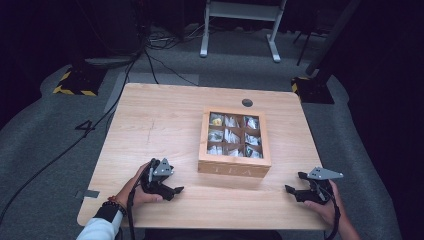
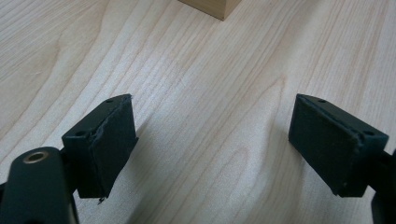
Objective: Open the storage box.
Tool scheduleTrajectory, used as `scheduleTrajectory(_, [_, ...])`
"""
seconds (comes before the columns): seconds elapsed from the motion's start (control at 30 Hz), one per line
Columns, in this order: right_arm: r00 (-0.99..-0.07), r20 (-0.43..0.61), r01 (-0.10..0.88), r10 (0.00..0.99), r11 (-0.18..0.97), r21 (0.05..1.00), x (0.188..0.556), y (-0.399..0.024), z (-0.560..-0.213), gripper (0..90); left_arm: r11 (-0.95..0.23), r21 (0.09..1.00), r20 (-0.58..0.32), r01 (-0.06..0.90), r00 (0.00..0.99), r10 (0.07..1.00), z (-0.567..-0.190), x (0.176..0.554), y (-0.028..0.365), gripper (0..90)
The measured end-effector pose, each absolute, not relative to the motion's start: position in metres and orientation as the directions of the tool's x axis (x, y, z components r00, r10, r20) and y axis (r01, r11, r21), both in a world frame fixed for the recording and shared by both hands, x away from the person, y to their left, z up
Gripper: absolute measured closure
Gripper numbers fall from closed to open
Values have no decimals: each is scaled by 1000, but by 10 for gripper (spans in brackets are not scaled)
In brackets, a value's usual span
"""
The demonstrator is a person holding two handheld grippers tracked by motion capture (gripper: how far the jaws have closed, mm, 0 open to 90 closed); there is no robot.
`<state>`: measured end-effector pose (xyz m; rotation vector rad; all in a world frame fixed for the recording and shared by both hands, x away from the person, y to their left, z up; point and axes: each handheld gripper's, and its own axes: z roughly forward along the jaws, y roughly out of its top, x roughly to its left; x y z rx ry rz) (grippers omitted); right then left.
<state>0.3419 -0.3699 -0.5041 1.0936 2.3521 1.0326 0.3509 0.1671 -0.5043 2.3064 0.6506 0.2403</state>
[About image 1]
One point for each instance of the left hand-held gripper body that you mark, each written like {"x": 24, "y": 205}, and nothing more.
{"x": 151, "y": 181}

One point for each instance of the black stand striped base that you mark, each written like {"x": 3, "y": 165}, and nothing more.
{"x": 80, "y": 81}
{"x": 313, "y": 90}

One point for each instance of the group of tea packets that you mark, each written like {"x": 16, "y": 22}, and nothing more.
{"x": 231, "y": 136}

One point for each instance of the person's left hand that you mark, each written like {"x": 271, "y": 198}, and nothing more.
{"x": 131, "y": 193}

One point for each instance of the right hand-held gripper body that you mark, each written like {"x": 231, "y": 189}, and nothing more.
{"x": 316, "y": 195}

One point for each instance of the person's right hand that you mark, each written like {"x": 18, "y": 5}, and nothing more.
{"x": 328, "y": 211}

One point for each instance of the person's dark clothing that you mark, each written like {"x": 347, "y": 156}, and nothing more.
{"x": 213, "y": 235}

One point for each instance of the grey round stand base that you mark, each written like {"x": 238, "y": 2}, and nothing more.
{"x": 110, "y": 61}

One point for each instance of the wooden tea box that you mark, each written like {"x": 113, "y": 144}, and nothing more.
{"x": 233, "y": 166}

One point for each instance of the dark tripod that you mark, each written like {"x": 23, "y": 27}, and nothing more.
{"x": 305, "y": 43}

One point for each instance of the grey tape piece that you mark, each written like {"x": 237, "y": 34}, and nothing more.
{"x": 88, "y": 194}

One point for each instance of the white metal stand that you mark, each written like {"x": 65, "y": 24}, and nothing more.
{"x": 245, "y": 10}

